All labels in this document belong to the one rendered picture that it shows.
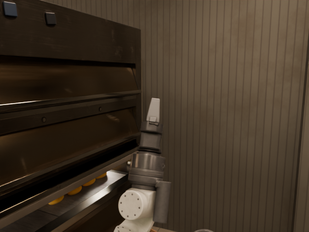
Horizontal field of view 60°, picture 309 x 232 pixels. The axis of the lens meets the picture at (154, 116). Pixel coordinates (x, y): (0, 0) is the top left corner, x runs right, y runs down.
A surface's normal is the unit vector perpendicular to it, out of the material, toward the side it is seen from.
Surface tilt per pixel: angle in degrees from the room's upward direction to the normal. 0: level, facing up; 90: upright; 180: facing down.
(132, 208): 67
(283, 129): 90
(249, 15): 90
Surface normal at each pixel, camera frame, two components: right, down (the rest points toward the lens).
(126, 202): -0.40, -0.26
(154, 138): 0.00, -0.23
